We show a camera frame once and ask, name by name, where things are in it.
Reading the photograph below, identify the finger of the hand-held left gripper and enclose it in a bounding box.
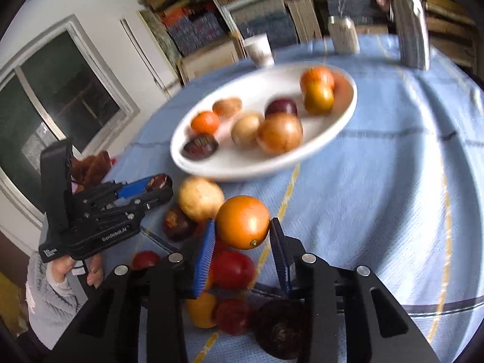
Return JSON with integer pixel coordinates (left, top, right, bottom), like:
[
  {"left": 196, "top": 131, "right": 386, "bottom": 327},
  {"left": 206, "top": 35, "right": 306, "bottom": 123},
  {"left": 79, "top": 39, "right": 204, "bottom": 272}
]
[
  {"left": 94, "top": 187, "right": 174, "bottom": 225},
  {"left": 76, "top": 176, "right": 152, "bottom": 207}
]

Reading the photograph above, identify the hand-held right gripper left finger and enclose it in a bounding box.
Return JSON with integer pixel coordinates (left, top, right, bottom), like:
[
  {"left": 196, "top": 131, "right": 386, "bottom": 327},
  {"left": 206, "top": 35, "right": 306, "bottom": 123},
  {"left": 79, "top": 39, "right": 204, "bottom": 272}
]
[{"left": 47, "top": 218, "right": 217, "bottom": 363}]

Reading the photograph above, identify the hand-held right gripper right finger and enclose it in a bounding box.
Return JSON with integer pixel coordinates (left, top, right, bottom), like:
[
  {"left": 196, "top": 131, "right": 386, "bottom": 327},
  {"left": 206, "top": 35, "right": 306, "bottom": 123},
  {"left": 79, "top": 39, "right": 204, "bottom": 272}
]
[{"left": 269, "top": 217, "right": 441, "bottom": 363}]

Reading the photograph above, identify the dark brown passion fruit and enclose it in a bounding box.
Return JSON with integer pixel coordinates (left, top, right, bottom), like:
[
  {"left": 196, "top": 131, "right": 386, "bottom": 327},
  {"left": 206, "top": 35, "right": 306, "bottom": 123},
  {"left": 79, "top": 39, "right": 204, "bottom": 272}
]
[{"left": 147, "top": 173, "right": 173, "bottom": 193}]

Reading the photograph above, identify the large tan pear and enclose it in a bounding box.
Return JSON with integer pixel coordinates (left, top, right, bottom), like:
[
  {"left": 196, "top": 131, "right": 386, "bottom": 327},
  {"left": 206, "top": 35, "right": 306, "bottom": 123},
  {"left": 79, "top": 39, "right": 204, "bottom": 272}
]
[{"left": 178, "top": 176, "right": 225, "bottom": 223}]

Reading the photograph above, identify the dark purple passion fruit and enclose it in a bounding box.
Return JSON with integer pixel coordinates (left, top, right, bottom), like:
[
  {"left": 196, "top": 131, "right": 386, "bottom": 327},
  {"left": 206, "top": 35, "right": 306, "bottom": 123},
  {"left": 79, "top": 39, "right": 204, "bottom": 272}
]
[
  {"left": 251, "top": 298, "right": 309, "bottom": 360},
  {"left": 181, "top": 133, "right": 220, "bottom": 160}
]

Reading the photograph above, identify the white oval plate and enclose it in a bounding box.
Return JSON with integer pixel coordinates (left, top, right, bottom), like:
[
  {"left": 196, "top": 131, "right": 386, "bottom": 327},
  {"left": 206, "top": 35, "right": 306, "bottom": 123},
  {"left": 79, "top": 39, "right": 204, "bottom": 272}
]
[{"left": 170, "top": 64, "right": 358, "bottom": 182}]

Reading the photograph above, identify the small mandarin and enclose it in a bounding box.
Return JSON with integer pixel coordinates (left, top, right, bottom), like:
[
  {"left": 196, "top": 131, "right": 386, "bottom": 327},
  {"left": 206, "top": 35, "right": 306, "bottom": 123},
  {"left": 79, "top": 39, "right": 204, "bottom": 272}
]
[{"left": 190, "top": 111, "right": 221, "bottom": 136}]

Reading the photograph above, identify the pale yellow pear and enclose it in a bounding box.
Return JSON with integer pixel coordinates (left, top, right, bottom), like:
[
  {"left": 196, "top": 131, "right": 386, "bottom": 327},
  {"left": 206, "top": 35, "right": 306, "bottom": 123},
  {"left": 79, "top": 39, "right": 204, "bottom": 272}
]
[{"left": 231, "top": 113, "right": 264, "bottom": 146}]

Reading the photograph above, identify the small yellow pear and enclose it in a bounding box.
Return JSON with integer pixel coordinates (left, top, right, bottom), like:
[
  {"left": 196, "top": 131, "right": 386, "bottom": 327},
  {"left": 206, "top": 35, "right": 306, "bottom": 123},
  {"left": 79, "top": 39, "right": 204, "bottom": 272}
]
[{"left": 212, "top": 97, "right": 243, "bottom": 119}]

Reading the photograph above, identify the golden brown pear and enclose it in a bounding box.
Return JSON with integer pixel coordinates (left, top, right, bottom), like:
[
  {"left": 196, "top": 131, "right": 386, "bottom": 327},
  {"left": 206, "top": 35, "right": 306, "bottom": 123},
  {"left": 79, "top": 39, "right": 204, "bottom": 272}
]
[{"left": 256, "top": 113, "right": 304, "bottom": 155}]

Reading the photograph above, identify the dark red plum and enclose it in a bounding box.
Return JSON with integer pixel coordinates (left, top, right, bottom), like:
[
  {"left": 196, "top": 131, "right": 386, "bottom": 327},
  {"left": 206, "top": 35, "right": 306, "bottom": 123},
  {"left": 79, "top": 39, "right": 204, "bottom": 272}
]
[
  {"left": 162, "top": 206, "right": 198, "bottom": 242},
  {"left": 264, "top": 98, "right": 298, "bottom": 119}
]

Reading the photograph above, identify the large mandarin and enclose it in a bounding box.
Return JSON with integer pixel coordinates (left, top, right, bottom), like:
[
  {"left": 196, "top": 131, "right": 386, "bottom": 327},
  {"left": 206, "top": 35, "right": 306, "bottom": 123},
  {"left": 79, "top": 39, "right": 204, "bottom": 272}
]
[{"left": 300, "top": 67, "right": 335, "bottom": 91}]

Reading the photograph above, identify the person's left forearm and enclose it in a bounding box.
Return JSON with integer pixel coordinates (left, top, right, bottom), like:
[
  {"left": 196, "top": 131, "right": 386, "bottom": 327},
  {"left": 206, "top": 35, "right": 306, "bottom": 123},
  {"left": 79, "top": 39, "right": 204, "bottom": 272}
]
[{"left": 26, "top": 251, "right": 87, "bottom": 350}]

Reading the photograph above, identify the person's left hand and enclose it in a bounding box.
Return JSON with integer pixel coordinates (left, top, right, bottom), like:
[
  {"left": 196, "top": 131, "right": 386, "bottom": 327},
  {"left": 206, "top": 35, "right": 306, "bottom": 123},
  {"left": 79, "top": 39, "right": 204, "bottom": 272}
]
[{"left": 48, "top": 255, "right": 104, "bottom": 290}]

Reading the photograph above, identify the brown plush toy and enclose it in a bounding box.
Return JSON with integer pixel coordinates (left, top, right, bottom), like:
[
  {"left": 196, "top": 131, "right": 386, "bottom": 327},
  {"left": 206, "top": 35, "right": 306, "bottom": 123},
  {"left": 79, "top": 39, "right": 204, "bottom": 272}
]
[{"left": 71, "top": 150, "right": 114, "bottom": 193}]

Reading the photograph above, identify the white framed window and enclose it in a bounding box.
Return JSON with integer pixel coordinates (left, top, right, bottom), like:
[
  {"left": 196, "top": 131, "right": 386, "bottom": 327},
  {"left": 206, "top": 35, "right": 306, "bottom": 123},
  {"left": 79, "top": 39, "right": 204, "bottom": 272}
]
[{"left": 0, "top": 15, "right": 140, "bottom": 231}]

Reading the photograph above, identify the white leaning board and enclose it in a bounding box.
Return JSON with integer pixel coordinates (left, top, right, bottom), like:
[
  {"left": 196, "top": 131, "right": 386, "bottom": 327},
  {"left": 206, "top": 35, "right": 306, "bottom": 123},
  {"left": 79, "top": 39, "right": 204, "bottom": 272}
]
[{"left": 120, "top": 18, "right": 178, "bottom": 93}]

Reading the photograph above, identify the grey marbled slab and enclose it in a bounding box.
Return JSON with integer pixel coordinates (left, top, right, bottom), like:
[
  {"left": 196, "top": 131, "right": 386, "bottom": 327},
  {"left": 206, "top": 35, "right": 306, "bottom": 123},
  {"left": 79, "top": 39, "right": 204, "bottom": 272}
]
[{"left": 138, "top": 9, "right": 182, "bottom": 67}]

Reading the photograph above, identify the pile of patterned boxes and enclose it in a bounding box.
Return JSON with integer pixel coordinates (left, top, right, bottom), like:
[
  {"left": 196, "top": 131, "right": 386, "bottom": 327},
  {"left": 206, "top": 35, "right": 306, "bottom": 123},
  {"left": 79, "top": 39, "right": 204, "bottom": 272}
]
[{"left": 132, "top": 0, "right": 243, "bottom": 57}]

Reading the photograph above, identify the white paper cup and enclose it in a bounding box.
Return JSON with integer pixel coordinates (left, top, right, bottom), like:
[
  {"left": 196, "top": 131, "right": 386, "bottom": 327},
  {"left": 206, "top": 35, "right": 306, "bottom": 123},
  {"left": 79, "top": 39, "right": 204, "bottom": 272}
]
[{"left": 243, "top": 33, "right": 275, "bottom": 69}]

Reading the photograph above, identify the stack of flat woven boxes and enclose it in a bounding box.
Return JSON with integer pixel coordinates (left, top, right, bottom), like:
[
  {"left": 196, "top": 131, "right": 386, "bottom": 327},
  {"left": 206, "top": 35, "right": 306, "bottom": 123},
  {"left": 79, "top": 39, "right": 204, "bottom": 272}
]
[{"left": 204, "top": 0, "right": 481, "bottom": 72}]

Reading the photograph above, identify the white drink can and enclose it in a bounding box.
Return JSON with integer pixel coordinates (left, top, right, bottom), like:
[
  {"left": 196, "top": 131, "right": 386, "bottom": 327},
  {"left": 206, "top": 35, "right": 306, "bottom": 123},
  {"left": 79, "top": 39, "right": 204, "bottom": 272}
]
[{"left": 327, "top": 16, "right": 361, "bottom": 54}]

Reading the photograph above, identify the silver metal bottle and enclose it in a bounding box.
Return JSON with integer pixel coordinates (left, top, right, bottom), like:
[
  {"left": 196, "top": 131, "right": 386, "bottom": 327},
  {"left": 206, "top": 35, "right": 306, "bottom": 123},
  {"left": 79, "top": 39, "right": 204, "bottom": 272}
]
[{"left": 386, "top": 0, "right": 431, "bottom": 70}]

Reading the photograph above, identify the pale wooden picture frame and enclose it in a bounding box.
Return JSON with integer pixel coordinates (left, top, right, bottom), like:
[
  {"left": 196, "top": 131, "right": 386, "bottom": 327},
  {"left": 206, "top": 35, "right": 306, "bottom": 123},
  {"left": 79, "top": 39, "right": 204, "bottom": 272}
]
[{"left": 177, "top": 38, "right": 244, "bottom": 86}]

